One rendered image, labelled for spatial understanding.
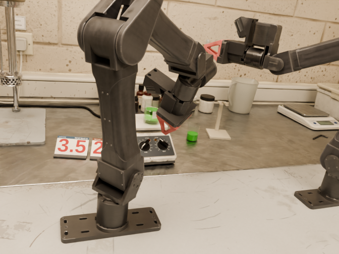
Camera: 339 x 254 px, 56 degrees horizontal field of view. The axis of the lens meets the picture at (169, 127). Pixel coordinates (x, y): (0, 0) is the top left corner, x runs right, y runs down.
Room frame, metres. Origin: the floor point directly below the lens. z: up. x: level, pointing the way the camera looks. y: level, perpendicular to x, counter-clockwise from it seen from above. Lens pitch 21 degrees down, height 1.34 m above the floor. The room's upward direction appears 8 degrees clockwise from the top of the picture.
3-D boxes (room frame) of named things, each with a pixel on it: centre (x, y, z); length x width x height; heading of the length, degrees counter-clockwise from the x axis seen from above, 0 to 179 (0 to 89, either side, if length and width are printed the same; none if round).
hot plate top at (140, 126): (0.94, 0.08, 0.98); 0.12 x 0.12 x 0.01; 23
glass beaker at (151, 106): (0.93, 0.06, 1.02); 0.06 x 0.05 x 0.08; 57
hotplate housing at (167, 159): (0.91, 0.07, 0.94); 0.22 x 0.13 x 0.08; 23
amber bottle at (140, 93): (1.34, 0.14, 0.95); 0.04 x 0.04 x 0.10
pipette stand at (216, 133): (1.12, -0.19, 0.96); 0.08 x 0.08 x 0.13; 8
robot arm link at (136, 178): (0.54, 0.09, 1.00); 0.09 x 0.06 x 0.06; 60
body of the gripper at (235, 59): (0.97, -0.17, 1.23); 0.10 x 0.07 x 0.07; 143
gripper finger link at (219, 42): (1.02, -0.12, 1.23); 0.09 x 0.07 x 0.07; 53
